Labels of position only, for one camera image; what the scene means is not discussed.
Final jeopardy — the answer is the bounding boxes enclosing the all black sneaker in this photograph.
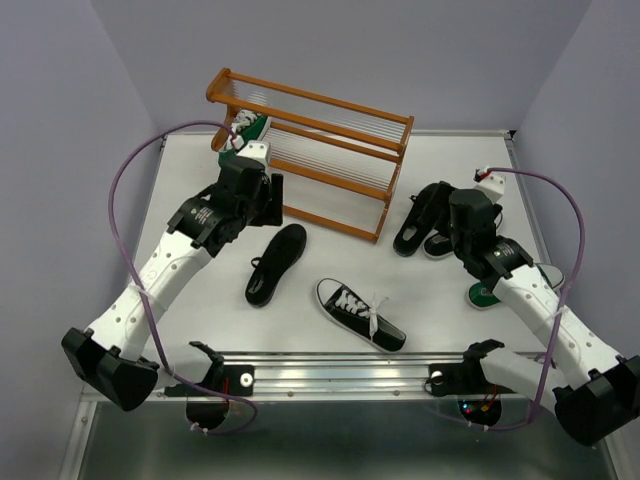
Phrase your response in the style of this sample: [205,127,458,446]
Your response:
[393,181,455,257]
[245,224,307,308]

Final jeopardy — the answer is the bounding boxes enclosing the green sneaker white laces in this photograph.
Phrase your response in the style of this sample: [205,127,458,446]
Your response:
[218,109,271,167]

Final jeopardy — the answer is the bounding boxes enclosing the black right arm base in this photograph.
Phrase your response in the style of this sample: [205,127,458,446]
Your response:
[422,339,516,398]

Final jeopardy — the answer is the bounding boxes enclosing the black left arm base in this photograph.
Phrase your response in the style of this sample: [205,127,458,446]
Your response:
[162,341,255,397]

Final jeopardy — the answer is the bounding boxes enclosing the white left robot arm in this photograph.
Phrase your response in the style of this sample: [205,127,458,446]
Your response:
[61,157,284,412]

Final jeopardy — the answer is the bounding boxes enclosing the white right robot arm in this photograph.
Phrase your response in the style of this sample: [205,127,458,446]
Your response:
[449,189,639,446]

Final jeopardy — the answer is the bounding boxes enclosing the orange wooden shoe shelf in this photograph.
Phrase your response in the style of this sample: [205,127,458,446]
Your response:
[206,68,414,243]

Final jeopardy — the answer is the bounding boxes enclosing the black sneaker white laces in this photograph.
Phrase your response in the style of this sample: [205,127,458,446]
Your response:
[315,278,407,353]

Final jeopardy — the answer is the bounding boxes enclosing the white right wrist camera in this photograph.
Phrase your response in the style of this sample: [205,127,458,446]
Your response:
[474,169,506,204]

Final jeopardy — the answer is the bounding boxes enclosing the aluminium mounting rail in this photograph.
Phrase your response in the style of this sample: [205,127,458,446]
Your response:
[82,349,551,401]

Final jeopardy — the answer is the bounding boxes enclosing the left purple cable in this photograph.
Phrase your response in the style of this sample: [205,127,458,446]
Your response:
[110,119,259,435]

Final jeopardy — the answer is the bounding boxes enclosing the purple cable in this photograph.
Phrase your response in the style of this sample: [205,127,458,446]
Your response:
[110,119,259,435]
[424,166,586,432]

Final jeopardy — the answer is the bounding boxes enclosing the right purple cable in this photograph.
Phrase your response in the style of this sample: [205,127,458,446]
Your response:
[424,166,586,432]

